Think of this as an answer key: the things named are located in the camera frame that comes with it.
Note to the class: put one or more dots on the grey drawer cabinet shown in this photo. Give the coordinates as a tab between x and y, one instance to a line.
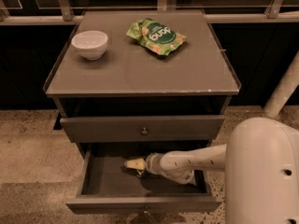
130	80

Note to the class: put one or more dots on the white ceramic bowl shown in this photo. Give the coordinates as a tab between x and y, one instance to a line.
90	45

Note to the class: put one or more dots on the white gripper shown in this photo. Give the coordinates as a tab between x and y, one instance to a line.
152	163

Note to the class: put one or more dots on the brass middle drawer knob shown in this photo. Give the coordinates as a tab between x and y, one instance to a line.
145	210

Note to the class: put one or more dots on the green snack bag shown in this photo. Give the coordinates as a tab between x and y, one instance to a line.
155	36

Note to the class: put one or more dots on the open grey middle drawer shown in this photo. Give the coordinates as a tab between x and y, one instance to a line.
104	188

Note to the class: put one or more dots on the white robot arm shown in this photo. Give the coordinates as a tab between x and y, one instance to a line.
261	166

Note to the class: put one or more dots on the white post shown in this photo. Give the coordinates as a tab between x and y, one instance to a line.
284	89

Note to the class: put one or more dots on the brass top drawer knob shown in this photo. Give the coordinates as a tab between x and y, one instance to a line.
145	131

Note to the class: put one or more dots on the brass drawer knob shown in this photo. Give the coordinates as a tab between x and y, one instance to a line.
145	210
145	131

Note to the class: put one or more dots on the metal railing frame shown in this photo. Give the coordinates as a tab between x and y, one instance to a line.
32	12

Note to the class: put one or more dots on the grey top drawer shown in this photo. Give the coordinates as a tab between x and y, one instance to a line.
128	129

